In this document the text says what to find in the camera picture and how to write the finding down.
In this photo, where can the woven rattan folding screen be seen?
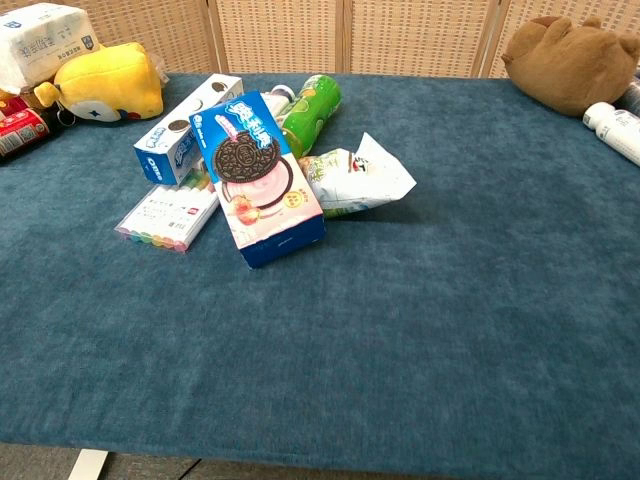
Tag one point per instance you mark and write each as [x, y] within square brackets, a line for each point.
[350, 35]

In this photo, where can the white table leg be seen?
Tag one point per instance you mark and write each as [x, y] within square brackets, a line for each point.
[87, 464]

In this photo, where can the white plastic bottle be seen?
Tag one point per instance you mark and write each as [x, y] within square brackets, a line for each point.
[617, 131]

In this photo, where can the white-green snack bag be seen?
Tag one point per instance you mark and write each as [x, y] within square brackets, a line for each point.
[365, 180]

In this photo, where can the blue-white Oreo paper box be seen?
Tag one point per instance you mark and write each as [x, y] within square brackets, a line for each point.
[172, 150]

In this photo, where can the white tissue pack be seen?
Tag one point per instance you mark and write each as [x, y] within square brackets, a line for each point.
[42, 42]

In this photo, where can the pack of coloured highlighters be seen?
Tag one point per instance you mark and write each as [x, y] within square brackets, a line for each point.
[167, 217]

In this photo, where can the pink blue Oreo box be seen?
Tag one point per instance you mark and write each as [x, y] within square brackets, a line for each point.
[260, 200]

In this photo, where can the yellow plush toy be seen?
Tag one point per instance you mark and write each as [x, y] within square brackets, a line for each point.
[112, 82]

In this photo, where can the brown plush bear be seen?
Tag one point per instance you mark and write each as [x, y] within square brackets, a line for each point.
[570, 62]

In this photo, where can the green chips can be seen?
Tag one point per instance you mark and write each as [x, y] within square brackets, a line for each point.
[310, 112]

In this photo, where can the small white jar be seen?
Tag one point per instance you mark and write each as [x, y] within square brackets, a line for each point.
[281, 95]

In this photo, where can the teal table cloth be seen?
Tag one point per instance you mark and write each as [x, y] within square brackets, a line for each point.
[350, 325]

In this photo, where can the red snack packet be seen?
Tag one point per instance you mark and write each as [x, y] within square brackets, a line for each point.
[11, 104]

